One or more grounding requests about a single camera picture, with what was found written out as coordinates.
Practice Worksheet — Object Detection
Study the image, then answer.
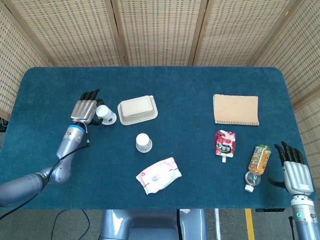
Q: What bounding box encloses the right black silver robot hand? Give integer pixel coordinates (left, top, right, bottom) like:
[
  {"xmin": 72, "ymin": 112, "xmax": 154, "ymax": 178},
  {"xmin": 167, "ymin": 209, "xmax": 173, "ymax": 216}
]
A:
[{"xmin": 267, "ymin": 140, "xmax": 314, "ymax": 196}]

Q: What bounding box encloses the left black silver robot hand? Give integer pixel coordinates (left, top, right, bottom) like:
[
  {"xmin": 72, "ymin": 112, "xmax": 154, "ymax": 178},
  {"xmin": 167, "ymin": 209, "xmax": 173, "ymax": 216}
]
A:
[{"xmin": 70, "ymin": 88, "xmax": 106, "ymax": 126}]

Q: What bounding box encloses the black under-table box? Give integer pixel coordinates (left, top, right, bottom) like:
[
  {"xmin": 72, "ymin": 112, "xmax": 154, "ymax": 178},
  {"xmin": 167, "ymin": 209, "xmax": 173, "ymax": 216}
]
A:
[{"xmin": 254, "ymin": 207, "xmax": 286, "ymax": 213}]

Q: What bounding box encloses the orange labelled plastic bottle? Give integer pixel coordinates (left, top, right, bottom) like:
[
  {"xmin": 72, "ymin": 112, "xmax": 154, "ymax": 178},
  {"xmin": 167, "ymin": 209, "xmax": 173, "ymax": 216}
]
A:
[{"xmin": 244, "ymin": 143, "xmax": 273, "ymax": 193}]

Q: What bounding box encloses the beige lidded food container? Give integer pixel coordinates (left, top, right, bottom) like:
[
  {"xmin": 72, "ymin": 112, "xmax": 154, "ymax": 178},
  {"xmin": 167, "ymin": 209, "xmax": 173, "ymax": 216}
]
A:
[{"xmin": 117, "ymin": 94, "xmax": 159, "ymax": 126}]

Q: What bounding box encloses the woven bamboo screen panel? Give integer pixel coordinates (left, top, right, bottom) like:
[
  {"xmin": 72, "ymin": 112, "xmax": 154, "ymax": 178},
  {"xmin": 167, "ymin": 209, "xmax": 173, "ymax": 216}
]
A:
[
  {"xmin": 254, "ymin": 0, "xmax": 320, "ymax": 201},
  {"xmin": 104, "ymin": 0, "xmax": 209, "ymax": 67},
  {"xmin": 191, "ymin": 0, "xmax": 309, "ymax": 67},
  {"xmin": 0, "ymin": 4, "xmax": 53, "ymax": 121},
  {"xmin": 0, "ymin": 0, "xmax": 129, "ymax": 67}
]

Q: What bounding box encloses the red spouted drink pouch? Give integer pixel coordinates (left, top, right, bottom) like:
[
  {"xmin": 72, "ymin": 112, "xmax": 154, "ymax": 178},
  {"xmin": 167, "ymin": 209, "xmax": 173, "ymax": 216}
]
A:
[{"xmin": 214, "ymin": 129, "xmax": 237, "ymax": 164}]

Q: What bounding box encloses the tan spiral notebook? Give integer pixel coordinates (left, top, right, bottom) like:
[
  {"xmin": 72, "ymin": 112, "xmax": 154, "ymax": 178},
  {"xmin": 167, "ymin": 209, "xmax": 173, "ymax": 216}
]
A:
[{"xmin": 212, "ymin": 93, "xmax": 260, "ymax": 127}]

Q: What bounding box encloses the white metal table leg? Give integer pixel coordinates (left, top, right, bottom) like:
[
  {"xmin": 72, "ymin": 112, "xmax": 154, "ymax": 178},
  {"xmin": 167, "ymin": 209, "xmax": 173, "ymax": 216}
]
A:
[{"xmin": 214, "ymin": 209, "xmax": 222, "ymax": 240}]

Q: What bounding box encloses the pink white wet wipes pack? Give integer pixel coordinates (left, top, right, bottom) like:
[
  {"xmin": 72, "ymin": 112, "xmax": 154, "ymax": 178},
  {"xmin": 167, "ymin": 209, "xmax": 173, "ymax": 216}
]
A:
[{"xmin": 135, "ymin": 156, "xmax": 183, "ymax": 196}]

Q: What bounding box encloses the blue felt table cloth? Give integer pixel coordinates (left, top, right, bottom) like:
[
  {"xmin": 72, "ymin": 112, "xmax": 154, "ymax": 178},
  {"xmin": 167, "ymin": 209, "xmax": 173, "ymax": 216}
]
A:
[{"xmin": 0, "ymin": 66, "xmax": 317, "ymax": 211}]

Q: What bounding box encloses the grey robot torso base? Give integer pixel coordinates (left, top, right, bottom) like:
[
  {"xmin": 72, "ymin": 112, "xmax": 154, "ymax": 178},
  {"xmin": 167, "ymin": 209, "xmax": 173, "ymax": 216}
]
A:
[{"xmin": 99, "ymin": 209, "xmax": 208, "ymax": 240}]

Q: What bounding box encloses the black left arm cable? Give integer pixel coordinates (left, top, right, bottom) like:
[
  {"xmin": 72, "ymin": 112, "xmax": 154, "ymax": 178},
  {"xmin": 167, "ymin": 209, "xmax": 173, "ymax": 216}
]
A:
[{"xmin": 0, "ymin": 131, "xmax": 92, "ymax": 221}]

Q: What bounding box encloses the blue floor cable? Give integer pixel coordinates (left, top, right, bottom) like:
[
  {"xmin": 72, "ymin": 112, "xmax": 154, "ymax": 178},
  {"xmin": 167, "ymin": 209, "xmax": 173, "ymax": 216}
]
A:
[{"xmin": 81, "ymin": 209, "xmax": 91, "ymax": 236}]

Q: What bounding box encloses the black floor cable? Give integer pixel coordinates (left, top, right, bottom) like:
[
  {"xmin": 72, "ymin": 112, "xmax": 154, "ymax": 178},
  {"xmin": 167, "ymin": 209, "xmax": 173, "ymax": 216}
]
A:
[{"xmin": 50, "ymin": 209, "xmax": 66, "ymax": 240}]

